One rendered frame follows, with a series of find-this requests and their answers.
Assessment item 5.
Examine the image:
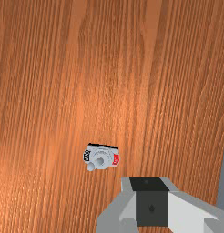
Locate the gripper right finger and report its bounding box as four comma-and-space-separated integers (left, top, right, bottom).
149, 176, 224, 233

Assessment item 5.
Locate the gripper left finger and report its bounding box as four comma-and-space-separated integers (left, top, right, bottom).
96, 176, 153, 233

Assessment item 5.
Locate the small grey toggle switch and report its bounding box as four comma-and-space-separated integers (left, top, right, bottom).
82, 142, 121, 173

